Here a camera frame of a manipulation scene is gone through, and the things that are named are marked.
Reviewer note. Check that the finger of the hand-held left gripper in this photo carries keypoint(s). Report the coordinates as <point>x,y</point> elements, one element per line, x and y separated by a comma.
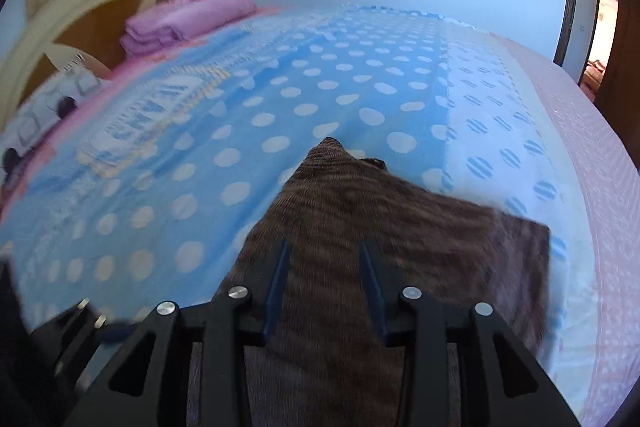
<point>75,332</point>

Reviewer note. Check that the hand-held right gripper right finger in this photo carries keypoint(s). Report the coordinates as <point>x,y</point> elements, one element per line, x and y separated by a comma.
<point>375,292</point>

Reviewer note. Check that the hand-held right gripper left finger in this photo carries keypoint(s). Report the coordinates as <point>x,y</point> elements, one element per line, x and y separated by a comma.
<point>276,292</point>

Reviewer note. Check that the brown knit sweater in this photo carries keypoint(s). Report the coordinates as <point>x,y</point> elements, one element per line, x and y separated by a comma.
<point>340,227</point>

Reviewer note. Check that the blue polka dot blanket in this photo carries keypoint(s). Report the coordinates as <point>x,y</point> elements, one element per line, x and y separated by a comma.
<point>250,117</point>

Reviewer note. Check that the patterned white pillow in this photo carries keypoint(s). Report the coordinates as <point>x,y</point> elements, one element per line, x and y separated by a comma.
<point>45,102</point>

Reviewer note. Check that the folded pink quilt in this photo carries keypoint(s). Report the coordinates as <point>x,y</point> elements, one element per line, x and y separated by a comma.
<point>190,19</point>

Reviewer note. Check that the cream wooden headboard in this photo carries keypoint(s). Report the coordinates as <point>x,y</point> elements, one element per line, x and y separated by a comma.
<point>100,22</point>

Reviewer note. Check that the brown wooden door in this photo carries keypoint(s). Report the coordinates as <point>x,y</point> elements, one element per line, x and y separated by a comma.
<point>620,57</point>

